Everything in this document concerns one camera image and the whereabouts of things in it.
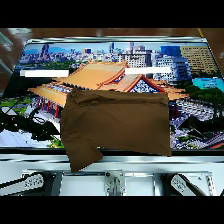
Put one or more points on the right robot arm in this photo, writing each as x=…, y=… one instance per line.
x=179, y=183

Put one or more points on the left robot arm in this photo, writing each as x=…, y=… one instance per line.
x=30, y=182

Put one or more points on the brown T-shirt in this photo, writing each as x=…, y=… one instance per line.
x=116, y=123

